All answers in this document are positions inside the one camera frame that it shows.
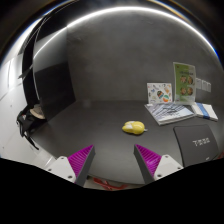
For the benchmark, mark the white card with colourful stickers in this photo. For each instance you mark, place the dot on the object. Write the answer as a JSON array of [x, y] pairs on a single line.
[[159, 93]]

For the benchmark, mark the white booklet with blue stripe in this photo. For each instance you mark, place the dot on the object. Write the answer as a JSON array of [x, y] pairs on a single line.
[[205, 111]]

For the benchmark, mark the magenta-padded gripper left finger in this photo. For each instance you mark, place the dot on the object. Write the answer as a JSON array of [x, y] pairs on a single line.
[[78, 161]]

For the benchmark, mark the green food menu stand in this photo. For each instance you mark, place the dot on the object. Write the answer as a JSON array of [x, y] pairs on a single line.
[[184, 83]]

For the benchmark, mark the large grey printed book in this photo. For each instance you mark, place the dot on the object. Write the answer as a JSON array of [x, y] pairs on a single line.
[[169, 113]]

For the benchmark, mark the white wall socket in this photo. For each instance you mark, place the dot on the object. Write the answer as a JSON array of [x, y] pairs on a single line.
[[204, 85], [199, 83], [208, 86]]

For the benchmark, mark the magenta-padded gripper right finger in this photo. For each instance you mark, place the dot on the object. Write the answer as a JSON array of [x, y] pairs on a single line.
[[150, 161]]

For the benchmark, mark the yellow and white computer mouse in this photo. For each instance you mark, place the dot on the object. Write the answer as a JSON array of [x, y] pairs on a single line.
[[134, 128]]

